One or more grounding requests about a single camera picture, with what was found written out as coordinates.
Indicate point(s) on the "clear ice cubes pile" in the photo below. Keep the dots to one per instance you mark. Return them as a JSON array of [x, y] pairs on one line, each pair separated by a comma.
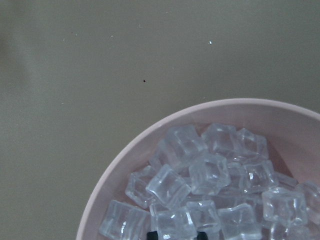
[[221, 182]]

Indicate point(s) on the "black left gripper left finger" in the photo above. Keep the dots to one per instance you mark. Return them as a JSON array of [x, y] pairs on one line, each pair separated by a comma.
[[152, 235]]

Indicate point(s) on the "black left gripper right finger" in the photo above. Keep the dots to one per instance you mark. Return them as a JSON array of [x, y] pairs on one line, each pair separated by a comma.
[[201, 235]]

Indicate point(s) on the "pink bowl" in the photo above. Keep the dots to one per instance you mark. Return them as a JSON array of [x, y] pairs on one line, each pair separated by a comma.
[[293, 135]]

